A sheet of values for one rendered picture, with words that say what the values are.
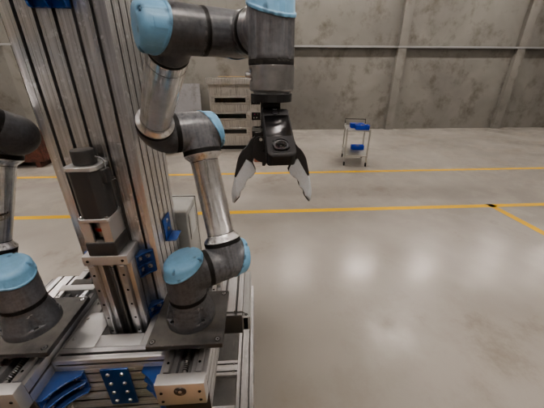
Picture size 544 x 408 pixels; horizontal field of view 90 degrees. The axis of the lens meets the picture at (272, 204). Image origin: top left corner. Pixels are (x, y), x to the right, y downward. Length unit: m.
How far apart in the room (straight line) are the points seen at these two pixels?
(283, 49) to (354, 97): 10.89
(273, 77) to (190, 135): 0.43
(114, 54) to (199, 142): 0.29
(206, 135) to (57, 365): 0.86
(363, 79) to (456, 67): 3.47
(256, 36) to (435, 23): 12.10
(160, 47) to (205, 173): 0.43
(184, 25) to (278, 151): 0.25
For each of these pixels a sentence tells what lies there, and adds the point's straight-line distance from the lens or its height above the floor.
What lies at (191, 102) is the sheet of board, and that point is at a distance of 10.72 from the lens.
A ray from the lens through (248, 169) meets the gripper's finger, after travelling 0.50.
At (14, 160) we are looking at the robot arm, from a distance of 1.13.
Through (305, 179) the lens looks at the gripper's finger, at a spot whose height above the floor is 1.57.
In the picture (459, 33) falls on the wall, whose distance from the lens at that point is 12.98.
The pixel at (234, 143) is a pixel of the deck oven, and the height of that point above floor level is 0.16.
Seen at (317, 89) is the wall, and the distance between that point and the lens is 10.96.
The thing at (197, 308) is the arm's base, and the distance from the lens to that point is 0.91.
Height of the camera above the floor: 1.74
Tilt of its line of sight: 24 degrees down
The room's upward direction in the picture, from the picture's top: straight up
